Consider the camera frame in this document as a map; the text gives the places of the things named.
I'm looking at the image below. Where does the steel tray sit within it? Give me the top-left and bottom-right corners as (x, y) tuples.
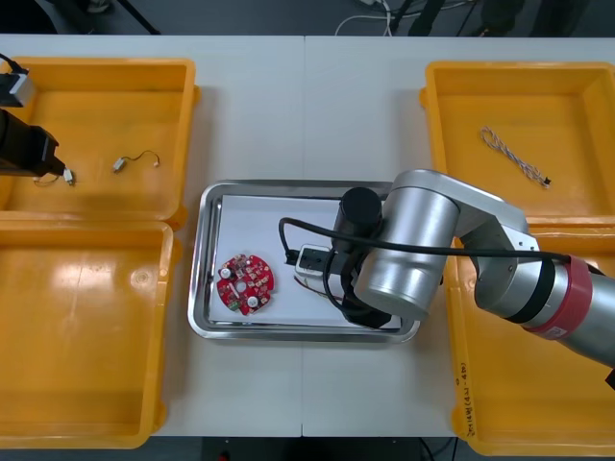
(186, 179), (422, 344)

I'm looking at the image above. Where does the red and black wire harness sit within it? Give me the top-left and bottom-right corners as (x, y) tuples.
(293, 274), (348, 304)

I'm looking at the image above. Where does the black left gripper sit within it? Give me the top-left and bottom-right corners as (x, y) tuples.
(0, 109), (67, 180)

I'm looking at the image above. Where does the blue-white twisted wire harness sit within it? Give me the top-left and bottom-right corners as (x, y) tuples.
(480, 125), (554, 190)

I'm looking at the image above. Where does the round red circuit board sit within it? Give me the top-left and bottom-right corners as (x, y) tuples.
(215, 254), (281, 317)

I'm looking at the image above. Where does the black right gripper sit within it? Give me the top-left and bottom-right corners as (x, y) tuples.
(325, 249), (394, 331)

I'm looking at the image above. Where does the white floor cable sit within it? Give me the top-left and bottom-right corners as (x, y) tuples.
(333, 0), (414, 37)

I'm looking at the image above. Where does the white sheet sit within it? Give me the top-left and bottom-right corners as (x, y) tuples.
(208, 193), (404, 331)

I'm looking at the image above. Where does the yellow-orange plastic bin with handwriting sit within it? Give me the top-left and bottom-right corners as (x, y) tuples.
(440, 219), (615, 461)

